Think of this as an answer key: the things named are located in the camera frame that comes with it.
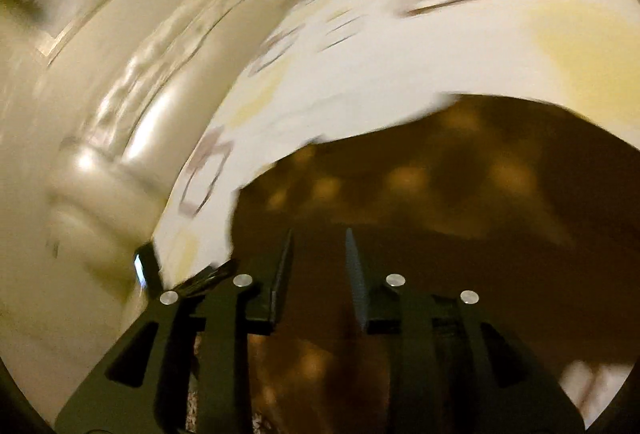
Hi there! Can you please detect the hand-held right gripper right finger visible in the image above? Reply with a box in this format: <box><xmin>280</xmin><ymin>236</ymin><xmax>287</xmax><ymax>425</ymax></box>
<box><xmin>345</xmin><ymin>228</ymin><xmax>587</xmax><ymax>434</ymax></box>

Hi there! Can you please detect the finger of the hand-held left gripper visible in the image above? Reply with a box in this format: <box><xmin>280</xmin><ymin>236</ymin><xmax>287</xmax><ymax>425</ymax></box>
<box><xmin>172</xmin><ymin>260</ymin><xmax>239</xmax><ymax>297</ymax></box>

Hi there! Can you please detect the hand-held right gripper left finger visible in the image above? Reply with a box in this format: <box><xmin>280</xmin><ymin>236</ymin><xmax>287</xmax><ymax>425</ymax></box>
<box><xmin>54</xmin><ymin>229</ymin><xmax>296</xmax><ymax>434</ymax></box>

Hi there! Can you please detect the brown small cloth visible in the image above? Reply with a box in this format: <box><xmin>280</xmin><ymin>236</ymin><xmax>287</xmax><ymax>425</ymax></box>
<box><xmin>187</xmin><ymin>94</ymin><xmax>639</xmax><ymax>434</ymax></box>

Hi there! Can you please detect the cream tufted leather headboard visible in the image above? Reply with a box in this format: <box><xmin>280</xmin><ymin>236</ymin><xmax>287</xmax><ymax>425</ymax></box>
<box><xmin>44</xmin><ymin>0</ymin><xmax>353</xmax><ymax>315</ymax></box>

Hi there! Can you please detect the white patterned bed sheet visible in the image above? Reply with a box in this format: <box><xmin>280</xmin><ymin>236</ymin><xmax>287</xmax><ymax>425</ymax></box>
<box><xmin>149</xmin><ymin>0</ymin><xmax>640</xmax><ymax>297</ymax></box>

